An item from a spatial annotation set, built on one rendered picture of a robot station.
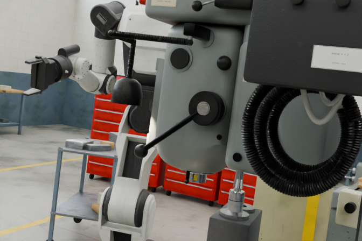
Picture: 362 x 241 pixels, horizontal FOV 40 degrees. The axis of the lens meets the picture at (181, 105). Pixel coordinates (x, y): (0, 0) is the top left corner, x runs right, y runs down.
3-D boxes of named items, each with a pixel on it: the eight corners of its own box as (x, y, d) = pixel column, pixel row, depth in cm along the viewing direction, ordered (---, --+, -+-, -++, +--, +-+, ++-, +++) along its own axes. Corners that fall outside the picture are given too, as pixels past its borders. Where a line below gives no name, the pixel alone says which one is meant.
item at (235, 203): (229, 208, 152) (231, 191, 152) (244, 212, 150) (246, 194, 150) (224, 211, 148) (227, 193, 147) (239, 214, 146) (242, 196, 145)
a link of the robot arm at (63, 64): (25, 89, 167) (46, 82, 178) (49, 96, 165) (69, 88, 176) (27, 53, 163) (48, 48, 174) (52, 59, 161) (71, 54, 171)
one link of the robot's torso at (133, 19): (126, 84, 218) (136, 2, 217) (201, 93, 211) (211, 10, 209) (100, 82, 189) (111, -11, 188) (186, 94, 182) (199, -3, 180)
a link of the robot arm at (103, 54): (92, 82, 217) (97, 32, 209) (119, 89, 213) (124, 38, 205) (78, 89, 206) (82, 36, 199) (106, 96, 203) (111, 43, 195)
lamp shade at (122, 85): (116, 101, 120) (118, 76, 120) (144, 105, 119) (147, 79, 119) (106, 101, 113) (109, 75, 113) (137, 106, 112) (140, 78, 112)
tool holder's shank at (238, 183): (234, 188, 151) (238, 152, 150) (243, 190, 149) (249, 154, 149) (230, 190, 148) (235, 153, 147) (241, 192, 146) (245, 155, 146)
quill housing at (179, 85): (140, 165, 108) (158, 18, 106) (180, 156, 127) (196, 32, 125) (221, 183, 100) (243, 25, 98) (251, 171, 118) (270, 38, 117)
